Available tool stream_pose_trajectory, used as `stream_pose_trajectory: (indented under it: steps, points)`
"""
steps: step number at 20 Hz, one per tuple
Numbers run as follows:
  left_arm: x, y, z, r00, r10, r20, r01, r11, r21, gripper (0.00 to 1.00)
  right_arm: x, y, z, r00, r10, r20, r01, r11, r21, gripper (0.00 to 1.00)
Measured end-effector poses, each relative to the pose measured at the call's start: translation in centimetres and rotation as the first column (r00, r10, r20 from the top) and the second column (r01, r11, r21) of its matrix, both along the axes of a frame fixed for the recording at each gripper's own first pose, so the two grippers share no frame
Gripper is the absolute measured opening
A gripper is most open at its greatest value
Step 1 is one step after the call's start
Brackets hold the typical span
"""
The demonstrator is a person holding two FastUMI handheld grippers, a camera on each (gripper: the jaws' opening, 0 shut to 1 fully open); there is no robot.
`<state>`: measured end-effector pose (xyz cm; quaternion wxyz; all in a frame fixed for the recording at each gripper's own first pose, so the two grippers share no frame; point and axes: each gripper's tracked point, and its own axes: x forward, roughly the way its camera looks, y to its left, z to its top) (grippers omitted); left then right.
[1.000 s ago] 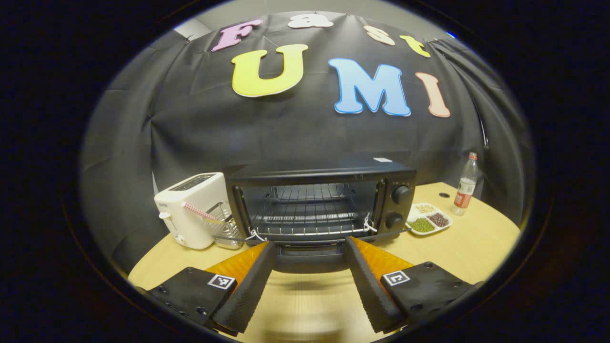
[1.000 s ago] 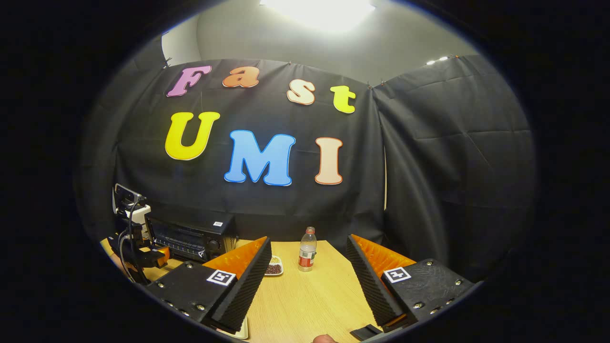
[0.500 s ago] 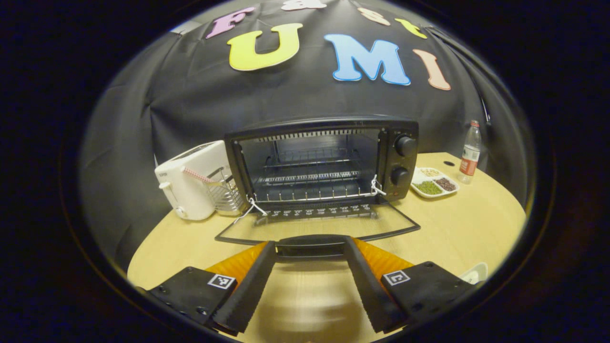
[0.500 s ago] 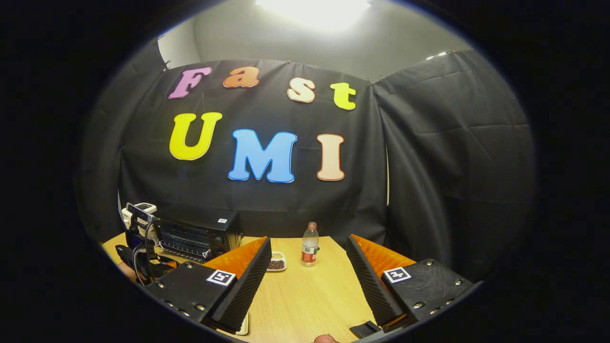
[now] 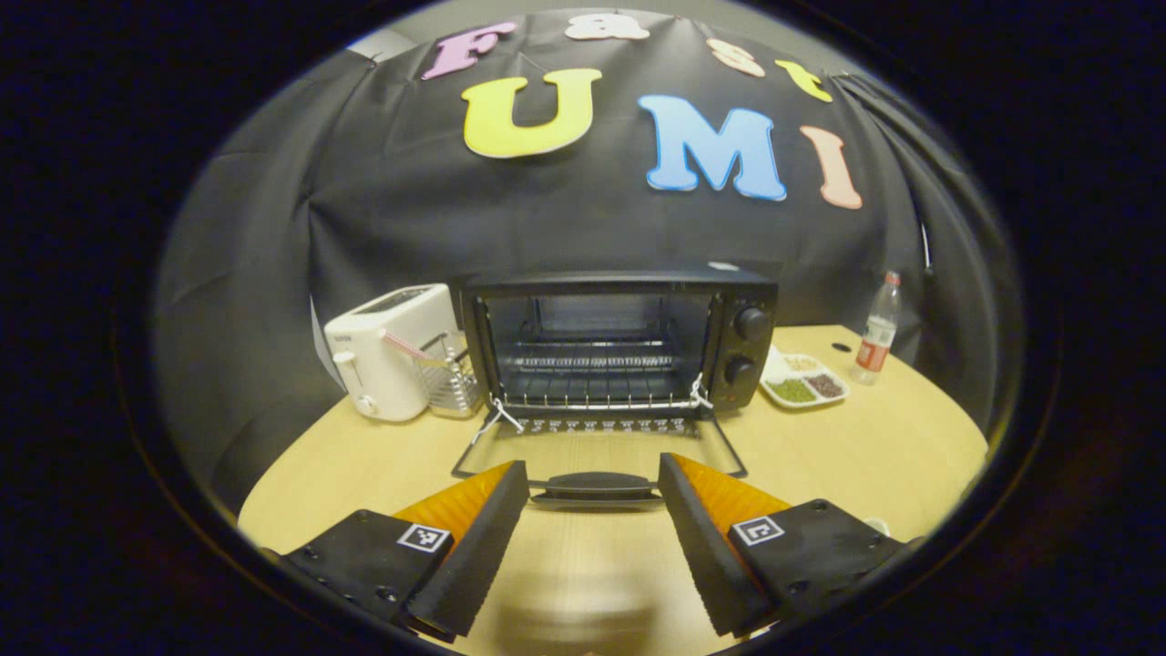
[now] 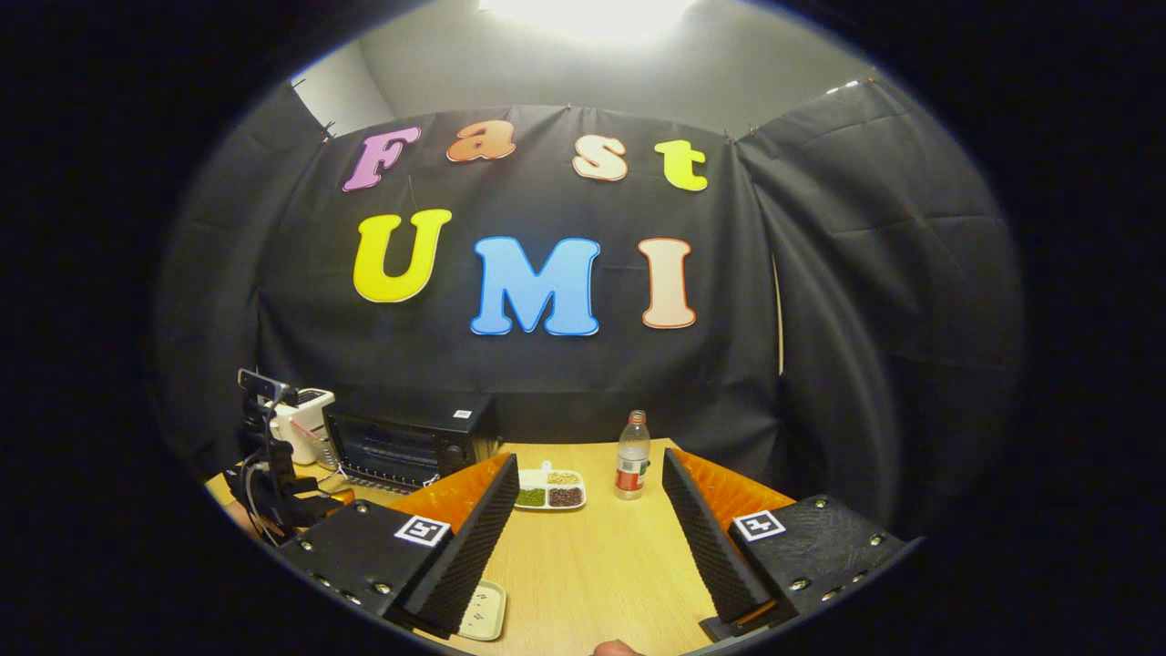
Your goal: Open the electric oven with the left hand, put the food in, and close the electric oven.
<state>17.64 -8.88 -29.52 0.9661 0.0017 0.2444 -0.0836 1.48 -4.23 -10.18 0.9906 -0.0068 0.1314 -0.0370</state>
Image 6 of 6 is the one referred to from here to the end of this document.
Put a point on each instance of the black electric oven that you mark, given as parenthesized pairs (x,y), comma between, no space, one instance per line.
(401,446)

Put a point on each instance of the pink striped straw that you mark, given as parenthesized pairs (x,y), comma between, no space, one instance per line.
(308,432)

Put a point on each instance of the small ceiling light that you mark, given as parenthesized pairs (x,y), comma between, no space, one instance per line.
(843,87)

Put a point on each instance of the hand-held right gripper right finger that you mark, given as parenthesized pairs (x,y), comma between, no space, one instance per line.
(715,547)

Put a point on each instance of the cream food tray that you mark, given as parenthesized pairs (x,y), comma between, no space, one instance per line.
(485,612)

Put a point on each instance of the white toaster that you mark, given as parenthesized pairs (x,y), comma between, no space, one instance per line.
(305,424)

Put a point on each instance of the white divided dish with beans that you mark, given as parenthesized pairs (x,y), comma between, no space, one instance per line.
(549,490)

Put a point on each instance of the clear bottle with red label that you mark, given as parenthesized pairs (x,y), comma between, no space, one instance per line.
(631,465)

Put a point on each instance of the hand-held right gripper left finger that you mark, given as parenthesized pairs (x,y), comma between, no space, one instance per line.
(469,556)

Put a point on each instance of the black backdrop cloth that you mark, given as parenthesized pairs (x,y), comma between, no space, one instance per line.
(547,364)

